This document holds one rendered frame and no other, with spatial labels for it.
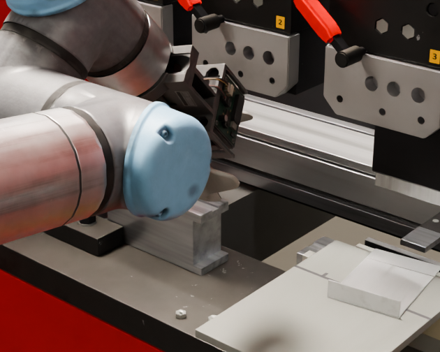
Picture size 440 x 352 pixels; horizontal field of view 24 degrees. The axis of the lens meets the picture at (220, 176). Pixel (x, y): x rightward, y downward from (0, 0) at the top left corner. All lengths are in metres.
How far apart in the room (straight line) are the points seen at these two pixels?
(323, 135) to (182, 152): 0.96
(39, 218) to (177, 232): 0.81
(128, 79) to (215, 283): 0.61
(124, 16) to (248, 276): 0.69
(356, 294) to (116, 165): 0.52
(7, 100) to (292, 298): 0.50
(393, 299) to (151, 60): 0.41
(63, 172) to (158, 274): 0.82
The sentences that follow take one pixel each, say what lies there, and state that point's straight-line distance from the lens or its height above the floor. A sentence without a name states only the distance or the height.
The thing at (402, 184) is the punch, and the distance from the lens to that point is 1.20.
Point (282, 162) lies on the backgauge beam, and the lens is 1.60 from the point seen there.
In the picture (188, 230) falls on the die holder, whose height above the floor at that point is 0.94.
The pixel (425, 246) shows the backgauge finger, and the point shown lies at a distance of 1.25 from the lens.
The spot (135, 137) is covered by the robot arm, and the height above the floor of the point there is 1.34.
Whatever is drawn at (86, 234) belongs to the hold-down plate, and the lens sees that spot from 1.49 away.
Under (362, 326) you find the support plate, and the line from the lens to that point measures 1.10.
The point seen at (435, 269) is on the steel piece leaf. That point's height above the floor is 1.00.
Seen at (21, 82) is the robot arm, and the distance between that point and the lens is 0.75.
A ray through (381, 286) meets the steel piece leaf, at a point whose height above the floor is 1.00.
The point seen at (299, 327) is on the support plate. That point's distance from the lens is 1.09.
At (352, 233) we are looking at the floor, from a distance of 3.45.
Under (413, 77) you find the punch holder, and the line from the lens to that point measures 1.10.
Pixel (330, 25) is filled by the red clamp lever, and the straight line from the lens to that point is 1.10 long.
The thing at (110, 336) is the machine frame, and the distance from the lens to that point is 1.42.
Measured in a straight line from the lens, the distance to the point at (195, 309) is 1.35.
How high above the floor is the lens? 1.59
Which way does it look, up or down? 24 degrees down
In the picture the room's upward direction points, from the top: straight up
